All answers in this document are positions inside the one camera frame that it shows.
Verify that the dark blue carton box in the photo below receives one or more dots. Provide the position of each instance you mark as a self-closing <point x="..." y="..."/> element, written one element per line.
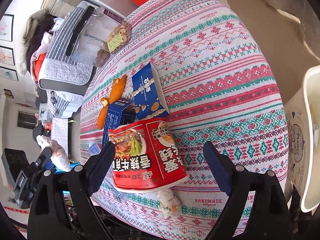
<point x="120" y="112"/>

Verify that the jar of brown nuts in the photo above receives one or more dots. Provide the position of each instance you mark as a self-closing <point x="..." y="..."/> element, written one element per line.
<point x="88" y="43"/>

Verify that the grey sofa with quilt cover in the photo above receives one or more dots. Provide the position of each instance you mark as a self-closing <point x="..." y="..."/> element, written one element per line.
<point x="62" y="81"/>

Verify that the orange cushion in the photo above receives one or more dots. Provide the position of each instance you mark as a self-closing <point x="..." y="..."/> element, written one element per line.
<point x="37" y="64"/>

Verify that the orange peel piece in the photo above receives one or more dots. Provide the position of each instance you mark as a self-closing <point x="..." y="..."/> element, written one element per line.
<point x="118" y="86"/>

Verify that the white trash bin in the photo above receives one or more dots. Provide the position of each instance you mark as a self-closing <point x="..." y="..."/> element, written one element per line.
<point x="302" y="115"/>

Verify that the framed wall picture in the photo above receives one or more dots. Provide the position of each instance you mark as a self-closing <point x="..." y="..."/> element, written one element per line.
<point x="6" y="27"/>

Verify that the jar of pistachios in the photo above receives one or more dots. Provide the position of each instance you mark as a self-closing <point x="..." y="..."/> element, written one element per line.
<point x="110" y="30"/>

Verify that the patterned knit tablecloth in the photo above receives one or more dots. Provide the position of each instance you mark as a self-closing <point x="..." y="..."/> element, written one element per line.
<point x="218" y="87"/>

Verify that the stack of books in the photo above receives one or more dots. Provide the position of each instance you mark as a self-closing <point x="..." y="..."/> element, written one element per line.
<point x="59" y="8"/>

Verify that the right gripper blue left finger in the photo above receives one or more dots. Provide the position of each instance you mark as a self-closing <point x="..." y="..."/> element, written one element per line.
<point x="97" y="167"/>

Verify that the crushed clear plastic bottle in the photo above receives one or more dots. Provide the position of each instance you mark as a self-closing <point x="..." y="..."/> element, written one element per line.
<point x="94" y="148"/>

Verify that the floral lace curtain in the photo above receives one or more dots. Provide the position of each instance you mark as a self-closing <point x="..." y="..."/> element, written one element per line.
<point x="309" y="21"/>

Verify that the white tissue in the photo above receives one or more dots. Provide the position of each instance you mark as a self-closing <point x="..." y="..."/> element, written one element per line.
<point x="170" y="205"/>

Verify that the red instant noodle packet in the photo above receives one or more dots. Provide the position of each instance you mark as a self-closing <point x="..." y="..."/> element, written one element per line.
<point x="146" y="157"/>

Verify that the tissue with wrapper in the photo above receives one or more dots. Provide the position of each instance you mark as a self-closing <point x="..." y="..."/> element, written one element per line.
<point x="59" y="157"/>

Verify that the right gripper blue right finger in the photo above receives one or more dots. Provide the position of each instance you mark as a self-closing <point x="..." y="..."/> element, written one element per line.
<point x="221" y="167"/>

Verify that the blue snack box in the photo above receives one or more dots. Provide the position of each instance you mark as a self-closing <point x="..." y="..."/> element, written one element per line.
<point x="148" y="94"/>

